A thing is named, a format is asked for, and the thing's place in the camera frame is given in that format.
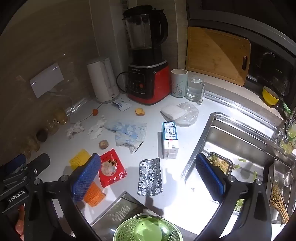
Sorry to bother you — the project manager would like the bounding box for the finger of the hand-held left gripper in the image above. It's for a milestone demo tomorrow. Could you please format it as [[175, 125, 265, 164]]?
[[25, 153, 51, 179], [5, 154, 26, 174]]

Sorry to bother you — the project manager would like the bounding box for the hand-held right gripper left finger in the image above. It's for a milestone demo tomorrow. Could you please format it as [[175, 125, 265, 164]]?
[[23, 152, 103, 241]]

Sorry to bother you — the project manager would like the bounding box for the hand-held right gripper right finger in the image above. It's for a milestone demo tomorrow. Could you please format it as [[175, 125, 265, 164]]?
[[193, 153, 275, 241]]

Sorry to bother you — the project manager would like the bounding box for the orange foam net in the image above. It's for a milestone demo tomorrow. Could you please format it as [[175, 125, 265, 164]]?
[[83, 182, 106, 207]]

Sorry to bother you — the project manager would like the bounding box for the yellow foam net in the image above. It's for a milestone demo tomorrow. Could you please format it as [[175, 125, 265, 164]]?
[[70, 149, 90, 171]]

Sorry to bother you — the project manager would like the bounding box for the red snack packet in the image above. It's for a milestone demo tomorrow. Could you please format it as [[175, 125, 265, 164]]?
[[99, 148, 127, 188]]

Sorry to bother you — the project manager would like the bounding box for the white tissue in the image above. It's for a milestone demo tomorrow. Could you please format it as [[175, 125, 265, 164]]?
[[87, 116, 107, 140], [66, 120, 85, 139]]

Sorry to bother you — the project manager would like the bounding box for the white and blue carton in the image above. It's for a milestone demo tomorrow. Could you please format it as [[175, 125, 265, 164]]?
[[162, 122, 180, 159]]

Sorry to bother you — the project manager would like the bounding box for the silver blister pack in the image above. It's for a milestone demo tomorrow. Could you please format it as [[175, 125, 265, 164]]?
[[137, 158, 163, 197]]

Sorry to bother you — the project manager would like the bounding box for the blue white cloth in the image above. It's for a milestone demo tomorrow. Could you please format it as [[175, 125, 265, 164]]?
[[104, 121, 148, 154]]

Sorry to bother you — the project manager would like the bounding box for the person's left hand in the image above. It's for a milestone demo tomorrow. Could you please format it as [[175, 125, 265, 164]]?
[[14, 206, 25, 241]]

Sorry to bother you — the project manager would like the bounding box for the metal tray with vegetable scraps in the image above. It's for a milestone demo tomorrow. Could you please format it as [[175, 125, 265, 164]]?
[[206, 152, 233, 175]]

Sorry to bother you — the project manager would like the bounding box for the amber glass jar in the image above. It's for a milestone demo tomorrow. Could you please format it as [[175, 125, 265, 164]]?
[[45, 118, 59, 136], [54, 108, 69, 126], [25, 136, 40, 152]]

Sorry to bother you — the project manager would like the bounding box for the stainless steel sink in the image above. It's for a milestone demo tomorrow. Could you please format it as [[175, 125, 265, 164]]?
[[180, 112, 296, 225]]

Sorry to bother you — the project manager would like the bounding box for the clear plastic bag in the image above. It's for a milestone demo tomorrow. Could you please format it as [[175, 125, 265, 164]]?
[[176, 102, 199, 127]]

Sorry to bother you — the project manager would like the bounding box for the white wrapped packet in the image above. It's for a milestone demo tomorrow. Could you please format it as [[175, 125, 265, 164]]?
[[161, 103, 184, 120]]

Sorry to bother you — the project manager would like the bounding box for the round metal sink strainer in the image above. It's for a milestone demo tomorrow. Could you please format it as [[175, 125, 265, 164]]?
[[283, 173, 295, 187]]

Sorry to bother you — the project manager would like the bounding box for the green plastic colander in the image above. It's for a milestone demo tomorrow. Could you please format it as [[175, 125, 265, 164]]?
[[113, 215, 183, 241]]

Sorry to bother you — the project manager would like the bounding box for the blue and white sachet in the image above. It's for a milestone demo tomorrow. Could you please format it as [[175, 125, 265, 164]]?
[[112, 98, 131, 112]]

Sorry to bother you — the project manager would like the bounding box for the clear bottle with green label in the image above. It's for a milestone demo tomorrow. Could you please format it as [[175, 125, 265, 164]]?
[[277, 120, 296, 154]]

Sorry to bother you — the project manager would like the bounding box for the clear glass mug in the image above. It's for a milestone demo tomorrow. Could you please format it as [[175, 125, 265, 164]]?
[[186, 76, 206, 104]]

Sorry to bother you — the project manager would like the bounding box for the white ceramic cup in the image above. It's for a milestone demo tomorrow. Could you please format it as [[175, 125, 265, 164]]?
[[171, 69, 188, 98]]

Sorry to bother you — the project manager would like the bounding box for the white electric kettle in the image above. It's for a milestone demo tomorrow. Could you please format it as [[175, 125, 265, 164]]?
[[86, 56, 120, 104]]

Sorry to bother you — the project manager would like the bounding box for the yellow bowl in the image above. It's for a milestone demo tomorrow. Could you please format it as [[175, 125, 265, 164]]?
[[262, 86, 280, 106]]

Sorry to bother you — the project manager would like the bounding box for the red and black blender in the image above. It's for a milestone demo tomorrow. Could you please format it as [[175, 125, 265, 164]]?
[[116, 6, 170, 106]]

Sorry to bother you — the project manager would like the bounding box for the wooden cutting board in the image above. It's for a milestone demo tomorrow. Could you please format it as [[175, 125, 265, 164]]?
[[186, 26, 252, 87]]

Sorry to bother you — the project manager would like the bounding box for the white wall socket cover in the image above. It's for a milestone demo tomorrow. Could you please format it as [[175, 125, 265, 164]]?
[[29, 62, 64, 99]]

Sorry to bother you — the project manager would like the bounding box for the black power cable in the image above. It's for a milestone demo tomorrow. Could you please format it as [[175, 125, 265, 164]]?
[[116, 71, 130, 93]]

